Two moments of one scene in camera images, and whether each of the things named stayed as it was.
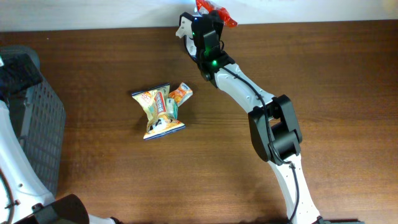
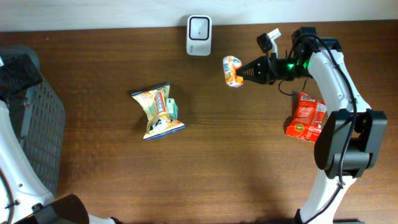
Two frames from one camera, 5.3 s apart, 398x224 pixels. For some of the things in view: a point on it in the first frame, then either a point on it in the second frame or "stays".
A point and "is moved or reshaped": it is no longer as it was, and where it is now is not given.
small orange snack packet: (181, 94) is moved or reshaped
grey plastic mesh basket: (38, 120) stays
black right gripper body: (218, 27) → (283, 69)
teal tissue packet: (171, 109) stays
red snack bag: (205, 7) → (306, 122)
